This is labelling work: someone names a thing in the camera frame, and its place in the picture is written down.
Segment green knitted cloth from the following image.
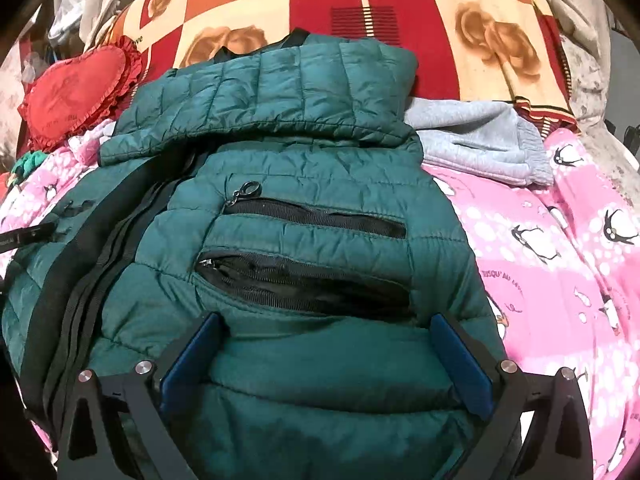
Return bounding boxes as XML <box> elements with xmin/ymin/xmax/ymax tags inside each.
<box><xmin>9</xmin><ymin>151</ymin><xmax>48</xmax><ymax>185</ymax></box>

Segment pink penguin quilt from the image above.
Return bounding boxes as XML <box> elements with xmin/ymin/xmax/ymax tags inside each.
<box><xmin>1</xmin><ymin>143</ymin><xmax>639</xmax><ymax>479</ymax></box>

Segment dark green puffer jacket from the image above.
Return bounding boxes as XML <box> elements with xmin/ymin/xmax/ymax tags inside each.
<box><xmin>1</xmin><ymin>35</ymin><xmax>504</xmax><ymax>479</ymax></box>

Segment grey sweatshirt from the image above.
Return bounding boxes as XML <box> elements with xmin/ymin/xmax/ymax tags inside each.
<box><xmin>404</xmin><ymin>98</ymin><xmax>553</xmax><ymax>186</ymax></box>

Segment red heart-shaped pillow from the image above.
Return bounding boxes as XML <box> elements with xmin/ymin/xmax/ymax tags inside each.
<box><xmin>18</xmin><ymin>36</ymin><xmax>144</xmax><ymax>153</ymax></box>

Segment red orange rose blanket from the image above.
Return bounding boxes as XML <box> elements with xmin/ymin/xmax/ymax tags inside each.
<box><xmin>106</xmin><ymin>0</ymin><xmax>576</xmax><ymax>133</ymax></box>

